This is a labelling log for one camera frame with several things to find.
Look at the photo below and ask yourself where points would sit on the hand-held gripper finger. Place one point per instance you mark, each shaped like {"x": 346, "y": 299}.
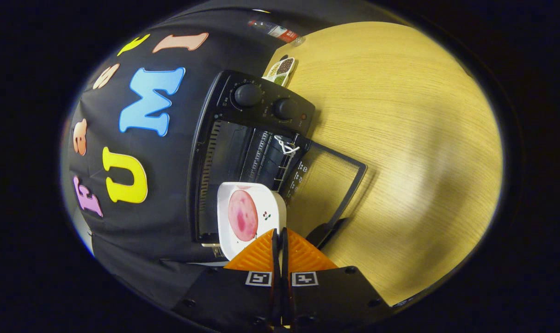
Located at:
{"x": 285, "y": 254}
{"x": 275, "y": 254}

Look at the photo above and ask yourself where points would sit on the pink ham slice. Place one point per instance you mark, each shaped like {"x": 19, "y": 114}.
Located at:
{"x": 243, "y": 215}

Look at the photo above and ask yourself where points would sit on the white square plate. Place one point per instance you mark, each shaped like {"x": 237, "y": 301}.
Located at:
{"x": 268, "y": 203}

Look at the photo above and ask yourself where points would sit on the black toaster oven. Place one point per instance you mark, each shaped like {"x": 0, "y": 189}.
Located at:
{"x": 261, "y": 104}

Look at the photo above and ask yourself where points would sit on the white divided dish of beans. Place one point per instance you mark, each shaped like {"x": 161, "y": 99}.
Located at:
{"x": 284, "y": 67}

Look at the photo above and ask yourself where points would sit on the clear water bottle red label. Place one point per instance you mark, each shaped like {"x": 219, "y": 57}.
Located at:
{"x": 280, "y": 32}

